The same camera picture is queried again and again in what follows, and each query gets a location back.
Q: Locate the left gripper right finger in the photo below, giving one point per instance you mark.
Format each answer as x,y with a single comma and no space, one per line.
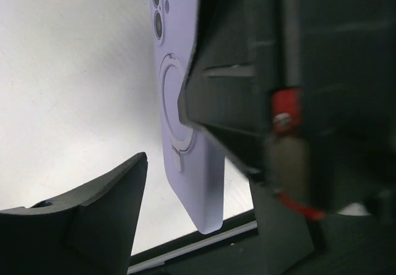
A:
238,94

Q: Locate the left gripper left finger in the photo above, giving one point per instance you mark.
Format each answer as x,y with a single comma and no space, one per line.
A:
87,230

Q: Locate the lilac phone case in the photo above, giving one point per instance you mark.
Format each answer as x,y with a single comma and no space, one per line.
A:
194,166

